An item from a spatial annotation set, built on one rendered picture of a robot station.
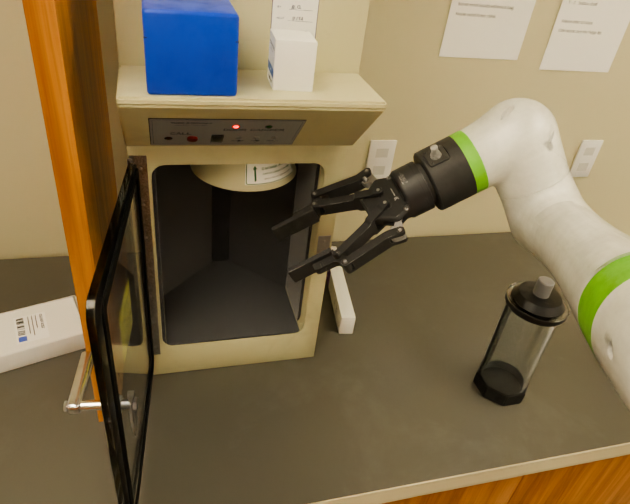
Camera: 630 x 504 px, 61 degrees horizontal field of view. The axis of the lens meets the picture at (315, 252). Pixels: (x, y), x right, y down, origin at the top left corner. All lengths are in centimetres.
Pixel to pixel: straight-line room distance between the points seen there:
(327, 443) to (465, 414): 28
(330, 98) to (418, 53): 66
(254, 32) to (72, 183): 30
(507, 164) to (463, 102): 66
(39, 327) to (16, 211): 33
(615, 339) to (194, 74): 49
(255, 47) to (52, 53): 25
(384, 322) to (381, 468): 36
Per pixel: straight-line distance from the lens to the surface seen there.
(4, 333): 115
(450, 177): 76
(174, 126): 70
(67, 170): 71
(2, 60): 123
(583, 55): 157
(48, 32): 66
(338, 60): 79
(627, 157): 184
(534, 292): 101
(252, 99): 65
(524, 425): 112
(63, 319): 115
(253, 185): 85
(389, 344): 117
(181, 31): 63
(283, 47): 68
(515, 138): 78
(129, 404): 69
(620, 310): 50
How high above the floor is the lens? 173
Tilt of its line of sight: 35 degrees down
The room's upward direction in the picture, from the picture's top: 8 degrees clockwise
